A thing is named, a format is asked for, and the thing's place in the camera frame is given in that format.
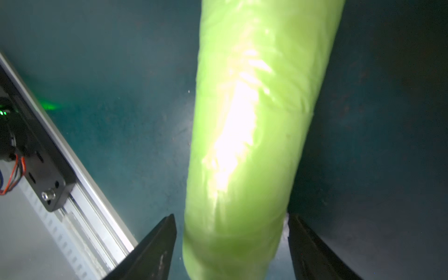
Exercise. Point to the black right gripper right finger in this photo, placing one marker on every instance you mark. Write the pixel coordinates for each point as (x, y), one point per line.
(312, 259)

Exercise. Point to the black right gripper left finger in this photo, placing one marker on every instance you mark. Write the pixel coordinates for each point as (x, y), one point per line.
(152, 258)

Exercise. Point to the green trash bag roll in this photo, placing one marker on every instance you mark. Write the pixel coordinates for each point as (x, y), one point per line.
(261, 66)

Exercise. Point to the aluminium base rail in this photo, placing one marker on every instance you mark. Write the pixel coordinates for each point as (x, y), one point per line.
(87, 229)

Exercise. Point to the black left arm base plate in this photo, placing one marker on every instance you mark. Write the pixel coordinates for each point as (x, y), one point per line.
(37, 159)

